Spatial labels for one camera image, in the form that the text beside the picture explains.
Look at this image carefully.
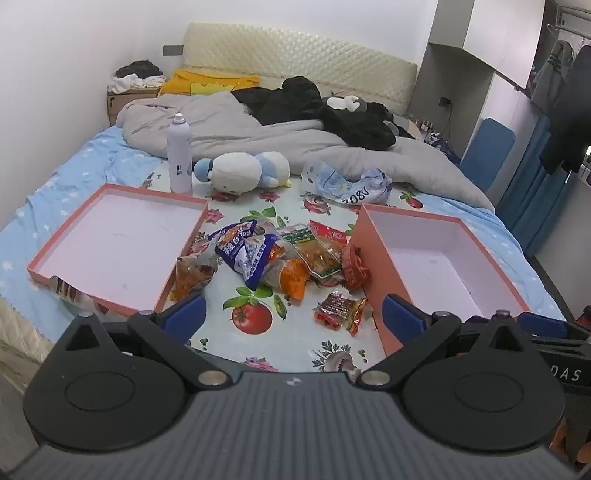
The floral printed mat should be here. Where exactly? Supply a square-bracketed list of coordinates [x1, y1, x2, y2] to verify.
[69, 161, 462, 374]

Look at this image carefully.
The cream padded headboard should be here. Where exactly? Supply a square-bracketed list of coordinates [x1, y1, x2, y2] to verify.
[182, 21, 419, 118]

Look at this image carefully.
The blue white snack packet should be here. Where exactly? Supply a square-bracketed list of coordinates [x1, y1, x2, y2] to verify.
[206, 220, 258, 252]
[221, 233, 279, 291]

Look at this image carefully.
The white wall cabinet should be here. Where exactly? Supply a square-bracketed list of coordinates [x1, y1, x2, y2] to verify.
[427, 0, 546, 93]

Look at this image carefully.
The red label snack packet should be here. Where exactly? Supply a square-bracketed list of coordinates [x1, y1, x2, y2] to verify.
[295, 220, 352, 283]

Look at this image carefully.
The yellow blanket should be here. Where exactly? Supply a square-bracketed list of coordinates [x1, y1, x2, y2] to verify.
[158, 69, 260, 97]

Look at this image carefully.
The white and blue plush toy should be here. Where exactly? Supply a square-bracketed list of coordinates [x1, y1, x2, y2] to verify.
[193, 151, 293, 193]

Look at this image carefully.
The blue chair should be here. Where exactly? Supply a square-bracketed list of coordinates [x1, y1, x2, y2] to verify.
[461, 117, 516, 195]

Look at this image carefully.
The small red snack packet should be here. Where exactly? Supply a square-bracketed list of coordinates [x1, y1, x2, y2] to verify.
[314, 290, 368, 337]

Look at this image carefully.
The brown striped packet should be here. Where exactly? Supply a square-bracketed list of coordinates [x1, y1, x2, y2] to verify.
[48, 276, 86, 303]

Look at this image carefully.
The white spray bottle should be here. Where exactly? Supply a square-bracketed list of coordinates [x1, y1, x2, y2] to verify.
[166, 112, 194, 195]

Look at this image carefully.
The black fleece clothing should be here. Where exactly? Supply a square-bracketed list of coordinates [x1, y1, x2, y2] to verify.
[231, 76, 407, 152]

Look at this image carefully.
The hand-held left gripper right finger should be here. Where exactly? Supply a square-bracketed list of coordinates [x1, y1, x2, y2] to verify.
[360, 294, 527, 388]

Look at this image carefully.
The blue curtain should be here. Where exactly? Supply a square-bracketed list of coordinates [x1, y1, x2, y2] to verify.
[496, 113, 578, 259]

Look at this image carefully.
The orange snack packet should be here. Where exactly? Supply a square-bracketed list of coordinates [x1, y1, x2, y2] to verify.
[261, 256, 311, 306]

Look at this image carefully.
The green label snack packet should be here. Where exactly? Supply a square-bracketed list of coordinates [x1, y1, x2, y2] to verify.
[276, 224, 324, 264]

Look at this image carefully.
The crumpled blue white plastic bag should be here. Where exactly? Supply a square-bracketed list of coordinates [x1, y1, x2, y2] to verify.
[301, 159, 394, 206]

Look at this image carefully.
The clear brown snack packet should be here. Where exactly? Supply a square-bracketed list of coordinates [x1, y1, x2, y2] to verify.
[172, 235, 220, 303]

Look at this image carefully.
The grey hanging jacket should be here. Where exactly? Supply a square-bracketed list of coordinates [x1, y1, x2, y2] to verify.
[531, 39, 575, 116]

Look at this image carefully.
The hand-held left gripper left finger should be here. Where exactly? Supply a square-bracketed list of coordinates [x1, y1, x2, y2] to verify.
[60, 292, 232, 389]

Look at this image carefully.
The shallow pink box lid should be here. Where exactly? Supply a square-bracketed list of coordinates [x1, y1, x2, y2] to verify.
[27, 183, 209, 317]

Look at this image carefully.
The black hanging garment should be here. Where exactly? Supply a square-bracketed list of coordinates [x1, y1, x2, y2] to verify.
[539, 44, 591, 174]

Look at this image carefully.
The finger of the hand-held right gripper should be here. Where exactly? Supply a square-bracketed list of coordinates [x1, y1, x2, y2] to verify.
[517, 311, 591, 344]

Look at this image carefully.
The grey quilt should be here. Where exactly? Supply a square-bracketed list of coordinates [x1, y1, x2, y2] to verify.
[115, 91, 496, 213]

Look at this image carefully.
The cardboard box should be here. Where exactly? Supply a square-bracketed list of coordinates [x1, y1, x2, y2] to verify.
[107, 88, 162, 126]

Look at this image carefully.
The deep pink box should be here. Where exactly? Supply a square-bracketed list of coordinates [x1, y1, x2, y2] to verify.
[344, 203, 532, 358]

